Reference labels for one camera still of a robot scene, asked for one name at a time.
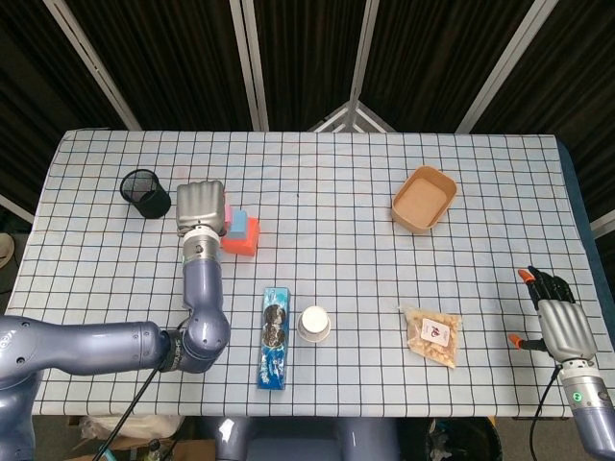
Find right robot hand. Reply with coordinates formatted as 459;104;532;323
508;266;597;362

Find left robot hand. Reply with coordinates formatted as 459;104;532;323
175;180;230;239

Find blue foam cube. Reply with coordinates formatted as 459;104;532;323
225;209;249;242

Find black mesh pen holder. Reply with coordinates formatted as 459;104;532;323
119;167;173;221

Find orange foam cube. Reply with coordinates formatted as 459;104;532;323
220;216;261;258

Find clear snack bag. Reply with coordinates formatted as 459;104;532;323
402;305;463;370

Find checkered tablecloth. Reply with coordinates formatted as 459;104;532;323
0;127;607;418

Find blue cookie box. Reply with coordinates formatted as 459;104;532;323
258;286;292;391

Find black waste bin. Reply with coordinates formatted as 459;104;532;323
398;417;504;461

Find white paper cup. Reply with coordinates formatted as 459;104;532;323
296;304;332;346

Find white partition foot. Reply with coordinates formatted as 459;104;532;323
307;99;398;133

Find brown paper bowl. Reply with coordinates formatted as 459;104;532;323
390;165;458;236

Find white plastic bag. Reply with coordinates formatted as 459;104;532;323
79;415;186;442

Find blue-grey robot torso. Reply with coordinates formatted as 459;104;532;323
196;416;403;461

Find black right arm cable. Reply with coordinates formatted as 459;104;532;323
529;364;563;461

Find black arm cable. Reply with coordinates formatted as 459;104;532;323
98;330;191;461
529;364;563;461

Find white partition frame post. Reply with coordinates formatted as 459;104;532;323
229;0;270;131
348;0;381;103
455;0;561;133
42;0;143;131

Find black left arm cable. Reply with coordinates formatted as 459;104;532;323
98;330;191;461

